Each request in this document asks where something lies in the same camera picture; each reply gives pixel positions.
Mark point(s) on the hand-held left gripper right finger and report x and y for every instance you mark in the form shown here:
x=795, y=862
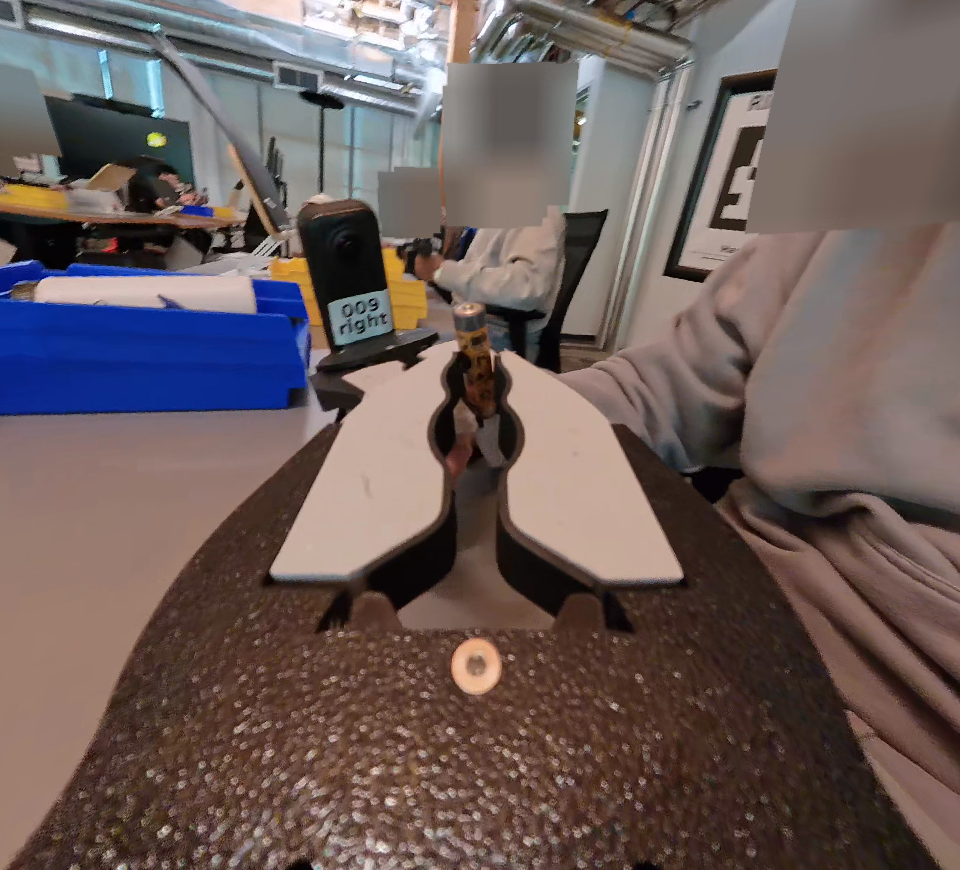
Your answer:
x=585, y=502

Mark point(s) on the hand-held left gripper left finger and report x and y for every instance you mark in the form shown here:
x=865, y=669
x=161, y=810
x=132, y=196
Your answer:
x=367, y=502

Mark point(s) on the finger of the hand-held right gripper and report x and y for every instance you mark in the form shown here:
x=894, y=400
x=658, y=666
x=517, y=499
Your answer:
x=375, y=379

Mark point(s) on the battery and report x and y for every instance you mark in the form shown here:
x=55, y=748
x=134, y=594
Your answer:
x=476, y=352

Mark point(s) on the blue plastic bin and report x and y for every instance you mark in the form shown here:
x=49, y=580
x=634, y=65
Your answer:
x=150, y=367

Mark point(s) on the person's right forearm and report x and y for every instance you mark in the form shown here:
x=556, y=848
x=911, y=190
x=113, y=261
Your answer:
x=675, y=390

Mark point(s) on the grey desk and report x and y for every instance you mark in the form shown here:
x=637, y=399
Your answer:
x=112, y=510

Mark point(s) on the yellow plastic bin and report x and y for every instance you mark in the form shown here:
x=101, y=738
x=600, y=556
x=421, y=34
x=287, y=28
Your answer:
x=409, y=300

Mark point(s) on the black floor lamp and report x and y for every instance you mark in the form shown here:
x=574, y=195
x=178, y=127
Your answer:
x=322, y=101

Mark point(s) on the black office chair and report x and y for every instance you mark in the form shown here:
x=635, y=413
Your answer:
x=585, y=240

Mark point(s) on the black monitor screen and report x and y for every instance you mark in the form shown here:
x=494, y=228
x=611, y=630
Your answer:
x=112, y=135

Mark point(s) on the framed black and white poster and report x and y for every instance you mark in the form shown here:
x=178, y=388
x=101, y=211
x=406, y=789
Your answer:
x=705, y=210

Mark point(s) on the round metal duct pipe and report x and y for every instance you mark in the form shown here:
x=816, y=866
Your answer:
x=585, y=22

